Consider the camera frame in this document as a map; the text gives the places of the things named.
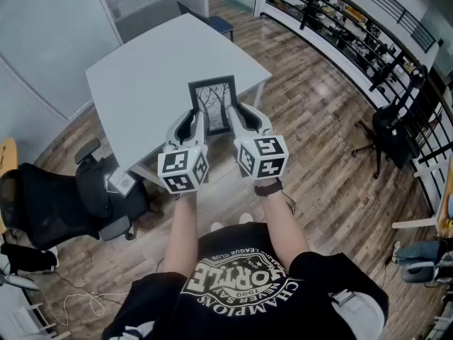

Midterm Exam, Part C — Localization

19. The white square table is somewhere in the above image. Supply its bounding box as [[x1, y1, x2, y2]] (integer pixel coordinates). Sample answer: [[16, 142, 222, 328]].
[[85, 12, 273, 188]]

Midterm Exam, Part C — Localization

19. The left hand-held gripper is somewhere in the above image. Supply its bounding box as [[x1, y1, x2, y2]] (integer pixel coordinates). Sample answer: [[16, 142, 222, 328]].
[[157, 108, 210, 195]]

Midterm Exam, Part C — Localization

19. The black mesh office chair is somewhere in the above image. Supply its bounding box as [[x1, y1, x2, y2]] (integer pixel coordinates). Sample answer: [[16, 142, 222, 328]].
[[0, 138, 152, 251]]

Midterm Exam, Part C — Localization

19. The black printed T-shirt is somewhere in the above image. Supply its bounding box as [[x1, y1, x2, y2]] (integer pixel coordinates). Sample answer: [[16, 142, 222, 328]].
[[101, 221, 390, 340]]

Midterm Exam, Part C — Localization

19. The person's left forearm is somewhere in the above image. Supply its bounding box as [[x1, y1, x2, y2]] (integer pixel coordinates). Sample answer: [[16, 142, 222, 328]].
[[162, 191, 200, 275]]

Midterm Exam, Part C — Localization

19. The white labelled box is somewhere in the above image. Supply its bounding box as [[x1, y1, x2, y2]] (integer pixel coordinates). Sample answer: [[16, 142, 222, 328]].
[[106, 168, 137, 198]]

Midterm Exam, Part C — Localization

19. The black framed tree picture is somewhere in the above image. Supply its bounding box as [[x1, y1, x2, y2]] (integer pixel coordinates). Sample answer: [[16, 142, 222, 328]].
[[188, 75, 236, 137]]

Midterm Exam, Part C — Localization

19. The white shoulder strap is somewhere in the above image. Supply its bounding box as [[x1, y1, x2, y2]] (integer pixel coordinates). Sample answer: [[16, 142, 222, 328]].
[[105, 319, 157, 340], [329, 288, 386, 340]]

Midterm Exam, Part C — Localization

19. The blue seat chair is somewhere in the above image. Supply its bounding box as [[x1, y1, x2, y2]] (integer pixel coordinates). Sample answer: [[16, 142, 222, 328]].
[[176, 0, 236, 43]]

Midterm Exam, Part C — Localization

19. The wooden table with white legs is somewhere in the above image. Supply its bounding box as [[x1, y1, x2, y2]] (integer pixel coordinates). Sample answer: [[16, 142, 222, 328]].
[[391, 153, 453, 241]]

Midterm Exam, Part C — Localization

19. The round wooden table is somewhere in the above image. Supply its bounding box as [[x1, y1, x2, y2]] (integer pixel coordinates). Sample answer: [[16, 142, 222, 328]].
[[0, 137, 19, 236]]

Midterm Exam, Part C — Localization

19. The person's right forearm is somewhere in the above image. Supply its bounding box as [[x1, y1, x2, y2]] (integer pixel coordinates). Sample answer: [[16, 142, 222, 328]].
[[254, 179, 313, 273]]

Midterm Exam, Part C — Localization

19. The black metal railing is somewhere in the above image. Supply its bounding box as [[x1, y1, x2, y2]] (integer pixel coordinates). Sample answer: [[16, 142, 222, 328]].
[[264, 0, 453, 215]]

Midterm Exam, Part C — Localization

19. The black swivel chair with headrest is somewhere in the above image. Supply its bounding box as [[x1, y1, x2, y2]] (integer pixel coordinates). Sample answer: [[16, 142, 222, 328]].
[[351, 64, 431, 181]]

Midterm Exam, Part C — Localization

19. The black wristwatch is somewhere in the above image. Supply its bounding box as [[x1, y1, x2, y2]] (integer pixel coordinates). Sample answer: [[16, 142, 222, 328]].
[[253, 178, 285, 198]]

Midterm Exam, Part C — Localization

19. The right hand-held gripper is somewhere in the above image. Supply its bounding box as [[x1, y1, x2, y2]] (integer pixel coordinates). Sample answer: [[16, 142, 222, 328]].
[[229, 103, 289, 181]]

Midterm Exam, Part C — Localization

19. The white cable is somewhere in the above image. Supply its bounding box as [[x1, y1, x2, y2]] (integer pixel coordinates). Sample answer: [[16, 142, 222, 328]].
[[62, 290, 130, 327]]

